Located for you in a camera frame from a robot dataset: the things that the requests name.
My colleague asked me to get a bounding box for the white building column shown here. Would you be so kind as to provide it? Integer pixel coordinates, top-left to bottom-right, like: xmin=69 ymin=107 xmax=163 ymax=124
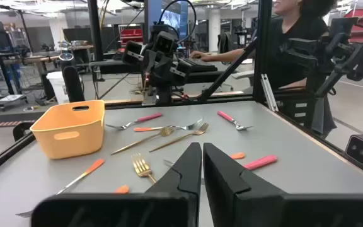
xmin=208 ymin=9 xmax=222 ymax=53

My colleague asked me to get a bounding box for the yellow plastic bin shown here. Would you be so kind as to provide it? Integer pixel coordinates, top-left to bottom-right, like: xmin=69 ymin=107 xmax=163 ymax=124
xmin=29 ymin=100 xmax=106 ymax=160

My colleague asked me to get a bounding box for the black cylindrical device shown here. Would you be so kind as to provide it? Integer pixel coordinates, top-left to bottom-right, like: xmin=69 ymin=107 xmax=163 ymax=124
xmin=58 ymin=52 xmax=86 ymax=103

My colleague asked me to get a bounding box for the pink-handled silver fork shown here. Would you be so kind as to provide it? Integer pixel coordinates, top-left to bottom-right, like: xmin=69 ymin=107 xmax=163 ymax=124
xmin=105 ymin=112 xmax=163 ymax=132
xmin=216 ymin=110 xmax=254 ymax=132
xmin=243 ymin=154 xmax=279 ymax=171

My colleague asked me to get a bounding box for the silver metal bracket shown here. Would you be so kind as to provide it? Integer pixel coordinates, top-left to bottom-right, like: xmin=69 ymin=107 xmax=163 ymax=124
xmin=260 ymin=74 xmax=279 ymax=112

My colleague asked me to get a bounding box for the blue wall screen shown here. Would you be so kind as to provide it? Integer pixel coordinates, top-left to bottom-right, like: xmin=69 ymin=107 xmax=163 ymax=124
xmin=161 ymin=1 xmax=188 ymax=40

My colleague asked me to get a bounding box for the wooden workbench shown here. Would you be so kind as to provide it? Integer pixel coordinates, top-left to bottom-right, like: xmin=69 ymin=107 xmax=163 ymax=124
xmin=0 ymin=52 xmax=62 ymax=107

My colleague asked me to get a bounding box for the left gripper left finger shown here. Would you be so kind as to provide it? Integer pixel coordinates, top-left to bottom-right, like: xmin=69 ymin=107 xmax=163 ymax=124
xmin=31 ymin=141 xmax=203 ymax=227

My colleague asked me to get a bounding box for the black drawer unit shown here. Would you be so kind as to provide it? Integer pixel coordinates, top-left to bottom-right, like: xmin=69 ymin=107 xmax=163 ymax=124
xmin=282 ymin=94 xmax=314 ymax=127

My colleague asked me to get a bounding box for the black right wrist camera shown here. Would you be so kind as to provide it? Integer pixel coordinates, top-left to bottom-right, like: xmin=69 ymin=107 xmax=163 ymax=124
xmin=153 ymin=30 xmax=179 ymax=54

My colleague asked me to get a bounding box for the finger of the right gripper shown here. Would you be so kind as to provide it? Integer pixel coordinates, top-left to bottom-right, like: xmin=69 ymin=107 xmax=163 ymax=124
xmin=161 ymin=61 xmax=192 ymax=86
xmin=122 ymin=40 xmax=156 ymax=76

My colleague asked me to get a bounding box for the gold fork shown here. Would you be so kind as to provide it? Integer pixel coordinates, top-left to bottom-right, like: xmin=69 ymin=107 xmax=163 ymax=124
xmin=148 ymin=122 xmax=210 ymax=153
xmin=130 ymin=153 xmax=158 ymax=184
xmin=110 ymin=125 xmax=175 ymax=156

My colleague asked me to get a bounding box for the low platform cart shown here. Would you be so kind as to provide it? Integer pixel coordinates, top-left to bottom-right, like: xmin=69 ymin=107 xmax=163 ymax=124
xmin=0 ymin=93 xmax=28 ymax=111

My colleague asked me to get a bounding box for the dark grey desk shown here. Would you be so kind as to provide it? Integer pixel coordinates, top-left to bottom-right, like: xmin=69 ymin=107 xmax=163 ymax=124
xmin=88 ymin=59 xmax=233 ymax=84

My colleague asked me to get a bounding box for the white waste bin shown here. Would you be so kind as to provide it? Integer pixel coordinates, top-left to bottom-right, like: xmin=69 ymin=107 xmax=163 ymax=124
xmin=45 ymin=71 xmax=71 ymax=105

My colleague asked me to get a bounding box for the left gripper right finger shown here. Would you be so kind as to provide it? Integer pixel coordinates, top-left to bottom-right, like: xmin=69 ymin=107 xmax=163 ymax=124
xmin=202 ymin=142 xmax=363 ymax=227

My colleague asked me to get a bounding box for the grey table mat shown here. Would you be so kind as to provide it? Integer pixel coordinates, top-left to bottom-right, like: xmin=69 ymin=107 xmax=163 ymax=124
xmin=0 ymin=100 xmax=363 ymax=227

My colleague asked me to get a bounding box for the red tool chest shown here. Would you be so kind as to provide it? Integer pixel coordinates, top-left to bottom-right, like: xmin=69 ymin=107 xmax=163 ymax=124
xmin=119 ymin=26 xmax=144 ymax=48

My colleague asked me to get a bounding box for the black jacket on chair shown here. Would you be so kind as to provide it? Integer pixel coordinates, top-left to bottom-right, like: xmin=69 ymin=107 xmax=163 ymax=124
xmin=217 ymin=31 xmax=234 ymax=54

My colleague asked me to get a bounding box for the black keyboard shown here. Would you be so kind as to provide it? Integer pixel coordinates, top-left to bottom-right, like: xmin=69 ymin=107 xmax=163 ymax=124
xmin=181 ymin=57 xmax=219 ymax=73

